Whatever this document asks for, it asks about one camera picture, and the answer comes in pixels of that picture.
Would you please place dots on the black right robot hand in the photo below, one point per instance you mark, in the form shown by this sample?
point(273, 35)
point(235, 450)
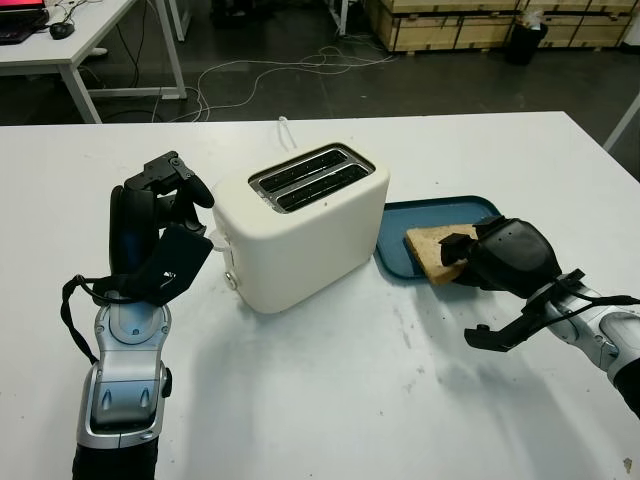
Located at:
point(515, 260)

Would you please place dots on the brown bread slice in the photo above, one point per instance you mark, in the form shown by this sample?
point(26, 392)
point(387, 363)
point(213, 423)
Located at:
point(425, 250)

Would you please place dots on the wooden crate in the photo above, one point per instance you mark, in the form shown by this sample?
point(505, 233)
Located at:
point(585, 25)
point(440, 30)

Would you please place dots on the white office desk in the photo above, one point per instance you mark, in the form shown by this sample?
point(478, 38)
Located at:
point(75, 45)

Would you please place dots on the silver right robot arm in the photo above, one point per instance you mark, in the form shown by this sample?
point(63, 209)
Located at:
point(590, 325)

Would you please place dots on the black trash bin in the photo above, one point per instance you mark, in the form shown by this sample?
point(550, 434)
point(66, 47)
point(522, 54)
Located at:
point(525, 47)

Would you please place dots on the white two-slot toaster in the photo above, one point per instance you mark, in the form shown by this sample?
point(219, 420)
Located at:
point(300, 250)

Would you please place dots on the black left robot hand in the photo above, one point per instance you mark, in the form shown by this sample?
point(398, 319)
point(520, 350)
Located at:
point(132, 225)

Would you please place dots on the black computer mouse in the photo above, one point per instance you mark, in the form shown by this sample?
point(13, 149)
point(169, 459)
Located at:
point(61, 31)

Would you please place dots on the black laptop with red screen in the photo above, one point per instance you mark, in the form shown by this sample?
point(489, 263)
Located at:
point(20, 20)

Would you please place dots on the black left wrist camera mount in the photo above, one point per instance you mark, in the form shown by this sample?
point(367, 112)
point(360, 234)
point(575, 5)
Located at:
point(175, 260)

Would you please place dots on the blue plastic tray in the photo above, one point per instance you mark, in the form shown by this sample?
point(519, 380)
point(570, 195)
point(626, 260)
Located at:
point(395, 235)

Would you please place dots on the white desk leg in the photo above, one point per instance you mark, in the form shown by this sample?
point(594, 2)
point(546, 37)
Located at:
point(341, 15)
point(177, 20)
point(620, 125)

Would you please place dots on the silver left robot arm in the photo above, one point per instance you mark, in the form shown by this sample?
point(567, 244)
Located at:
point(125, 390)

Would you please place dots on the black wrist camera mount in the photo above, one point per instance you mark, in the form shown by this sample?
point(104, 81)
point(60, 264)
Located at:
point(500, 337)
point(175, 260)

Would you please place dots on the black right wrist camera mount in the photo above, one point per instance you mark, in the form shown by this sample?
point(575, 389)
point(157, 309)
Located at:
point(500, 337)

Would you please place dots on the crumpled white trash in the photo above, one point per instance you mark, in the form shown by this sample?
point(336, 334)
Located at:
point(532, 19)

